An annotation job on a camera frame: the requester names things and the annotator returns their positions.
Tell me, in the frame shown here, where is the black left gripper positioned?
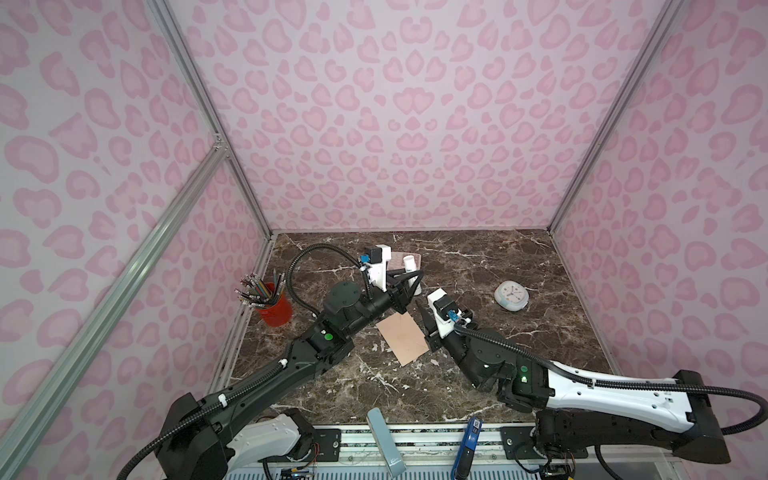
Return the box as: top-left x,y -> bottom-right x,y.
345,265 -> 422,340

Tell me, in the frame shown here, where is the beige envelope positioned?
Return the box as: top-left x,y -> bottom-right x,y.
376,313 -> 429,366

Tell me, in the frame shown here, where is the white glue stick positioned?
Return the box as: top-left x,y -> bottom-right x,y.
403,254 -> 422,296

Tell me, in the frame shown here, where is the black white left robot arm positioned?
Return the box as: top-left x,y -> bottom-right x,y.
117,243 -> 424,479

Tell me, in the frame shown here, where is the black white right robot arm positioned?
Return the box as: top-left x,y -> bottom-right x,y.
417,296 -> 767,465

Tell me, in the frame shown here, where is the pink calculator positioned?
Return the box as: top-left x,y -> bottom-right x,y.
387,251 -> 421,270

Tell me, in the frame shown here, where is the white round clock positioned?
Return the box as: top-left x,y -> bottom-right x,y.
494,280 -> 530,312

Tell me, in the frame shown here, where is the red pencil cup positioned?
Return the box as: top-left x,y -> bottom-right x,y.
259,293 -> 293,327

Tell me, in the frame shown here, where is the light blue stapler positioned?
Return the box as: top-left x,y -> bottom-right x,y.
366,407 -> 407,479

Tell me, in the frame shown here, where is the coloured pencils bundle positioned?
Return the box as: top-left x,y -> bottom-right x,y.
234,271 -> 286,310

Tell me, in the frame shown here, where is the blue utility knife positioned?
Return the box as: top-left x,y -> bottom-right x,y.
450,416 -> 483,480

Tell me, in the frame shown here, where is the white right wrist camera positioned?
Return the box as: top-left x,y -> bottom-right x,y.
427,288 -> 471,339

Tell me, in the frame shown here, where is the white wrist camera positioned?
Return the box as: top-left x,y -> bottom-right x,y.
360,244 -> 392,292
427,288 -> 471,339

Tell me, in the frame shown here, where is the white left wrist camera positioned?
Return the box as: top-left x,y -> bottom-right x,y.
360,244 -> 392,292

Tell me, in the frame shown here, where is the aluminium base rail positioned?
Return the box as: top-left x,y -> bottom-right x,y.
161,419 -> 685,480

